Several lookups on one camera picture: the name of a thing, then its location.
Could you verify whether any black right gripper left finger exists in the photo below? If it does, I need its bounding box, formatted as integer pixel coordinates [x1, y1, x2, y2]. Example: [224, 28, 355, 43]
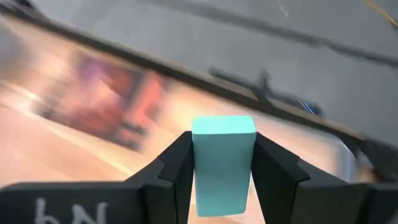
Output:
[0, 131, 195, 224]

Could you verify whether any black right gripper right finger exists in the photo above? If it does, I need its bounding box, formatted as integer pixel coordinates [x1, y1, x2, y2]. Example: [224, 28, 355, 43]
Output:
[250, 132, 398, 224]

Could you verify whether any light teal cuboid block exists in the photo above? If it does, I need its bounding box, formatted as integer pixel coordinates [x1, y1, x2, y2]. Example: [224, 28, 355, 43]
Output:
[191, 115, 257, 218]

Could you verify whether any purple red book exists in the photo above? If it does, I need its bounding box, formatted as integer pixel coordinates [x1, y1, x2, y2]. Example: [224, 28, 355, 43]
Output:
[34, 52, 175, 153]

